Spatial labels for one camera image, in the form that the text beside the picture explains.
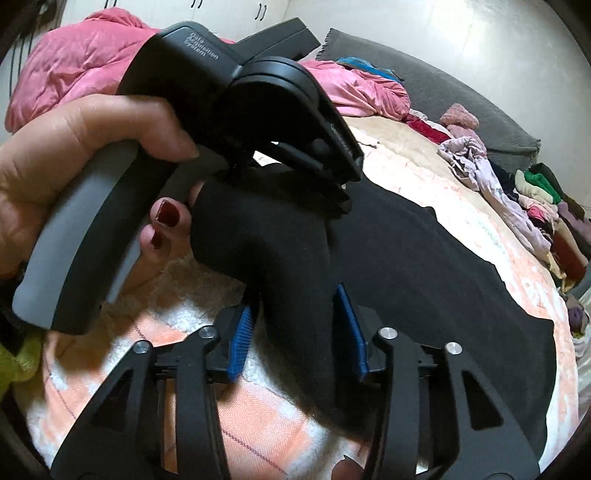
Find pink knitted garment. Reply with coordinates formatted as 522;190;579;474
438;104;480;129

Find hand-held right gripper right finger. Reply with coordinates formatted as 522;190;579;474
333;282;541;480

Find blue cloth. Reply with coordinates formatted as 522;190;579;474
336;56;402;84

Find pink blanket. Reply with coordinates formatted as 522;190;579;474
7;7;411;134

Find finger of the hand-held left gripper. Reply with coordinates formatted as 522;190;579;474
256;140;354;217
318;102;366;184

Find pile of mixed clothes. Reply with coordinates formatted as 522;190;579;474
489;161;591;291

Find grey fringed blanket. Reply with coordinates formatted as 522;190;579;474
318;28;541;162

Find black pants with orange cuffs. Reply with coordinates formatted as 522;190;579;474
189;164;557;467

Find orange and white towel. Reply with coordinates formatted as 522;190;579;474
25;134;580;480

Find yellow-green cloth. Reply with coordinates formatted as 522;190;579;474
0;330;44;393

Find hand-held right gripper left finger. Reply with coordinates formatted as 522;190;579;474
48;305;257;480

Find person's left hand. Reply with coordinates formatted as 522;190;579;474
0;95;206;278

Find red cloth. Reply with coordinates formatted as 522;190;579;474
404;113;451;144

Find purple cloth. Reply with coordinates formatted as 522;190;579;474
566;295;591;337

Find lilac crumpled garment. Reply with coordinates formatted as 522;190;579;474
438;134;552;257

